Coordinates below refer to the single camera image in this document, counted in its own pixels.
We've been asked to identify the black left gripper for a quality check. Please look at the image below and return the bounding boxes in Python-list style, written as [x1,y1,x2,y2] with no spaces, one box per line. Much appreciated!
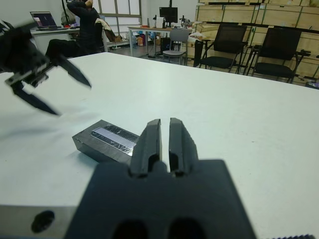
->
[0,21,93,117]

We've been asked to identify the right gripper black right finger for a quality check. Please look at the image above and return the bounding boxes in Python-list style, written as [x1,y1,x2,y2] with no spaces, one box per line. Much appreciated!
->
[168,117,199,177]

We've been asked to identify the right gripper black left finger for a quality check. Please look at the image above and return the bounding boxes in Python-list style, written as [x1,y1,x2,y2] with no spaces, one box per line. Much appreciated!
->
[129,119,163,179]

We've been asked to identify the black box lid silver strip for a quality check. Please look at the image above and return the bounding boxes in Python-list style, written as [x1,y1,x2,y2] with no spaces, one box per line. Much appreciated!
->
[72,119,141,165]

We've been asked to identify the white office desk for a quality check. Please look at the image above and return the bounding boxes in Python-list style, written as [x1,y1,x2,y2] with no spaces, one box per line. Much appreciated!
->
[31,26,81,40]

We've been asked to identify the black swivel chair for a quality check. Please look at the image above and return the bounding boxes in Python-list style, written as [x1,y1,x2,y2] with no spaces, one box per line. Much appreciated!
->
[94,17,105,54]

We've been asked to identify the open laptop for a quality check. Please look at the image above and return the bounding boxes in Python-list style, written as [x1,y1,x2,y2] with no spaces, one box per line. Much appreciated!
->
[29,11,60,31]

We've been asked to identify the seated person in dark clothes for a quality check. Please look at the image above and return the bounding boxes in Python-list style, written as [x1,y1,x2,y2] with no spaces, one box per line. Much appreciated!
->
[46,0,105,60]

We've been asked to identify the beige brown jacket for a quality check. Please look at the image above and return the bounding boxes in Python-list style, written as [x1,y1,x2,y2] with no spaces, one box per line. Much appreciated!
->
[99,17,123,42]

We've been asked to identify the black hanging bag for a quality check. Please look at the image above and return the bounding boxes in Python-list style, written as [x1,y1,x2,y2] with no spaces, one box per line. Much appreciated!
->
[193,39,204,68]

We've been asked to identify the black pc tower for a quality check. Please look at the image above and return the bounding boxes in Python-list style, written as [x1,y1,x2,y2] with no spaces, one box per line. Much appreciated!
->
[160,36,172,51]

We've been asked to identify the white bag with food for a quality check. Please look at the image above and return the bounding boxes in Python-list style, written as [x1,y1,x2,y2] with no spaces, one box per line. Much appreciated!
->
[187,31,204,42]

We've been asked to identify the grey plastic chair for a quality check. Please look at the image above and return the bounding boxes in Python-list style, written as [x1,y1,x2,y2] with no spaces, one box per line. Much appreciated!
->
[162,28,190,66]

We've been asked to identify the wooden top desk white legs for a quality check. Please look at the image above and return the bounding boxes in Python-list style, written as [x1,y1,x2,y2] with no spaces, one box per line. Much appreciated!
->
[127,25,193,57]

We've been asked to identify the black mesh office chair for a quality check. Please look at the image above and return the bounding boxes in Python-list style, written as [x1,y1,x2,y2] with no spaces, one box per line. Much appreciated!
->
[250,27,312,84]
[198,24,249,75]

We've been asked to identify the wooden plywood crate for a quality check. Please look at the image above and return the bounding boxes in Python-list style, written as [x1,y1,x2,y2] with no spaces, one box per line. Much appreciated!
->
[259,4,319,29]
[193,22,221,45]
[245,26,319,80]
[195,3,265,25]

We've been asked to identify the black computer monitor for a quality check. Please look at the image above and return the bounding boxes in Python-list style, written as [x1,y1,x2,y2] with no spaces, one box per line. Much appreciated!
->
[159,0,178,28]

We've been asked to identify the window with dark frame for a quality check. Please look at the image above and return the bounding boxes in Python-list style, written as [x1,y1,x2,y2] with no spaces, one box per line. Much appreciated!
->
[98,0,143,42]

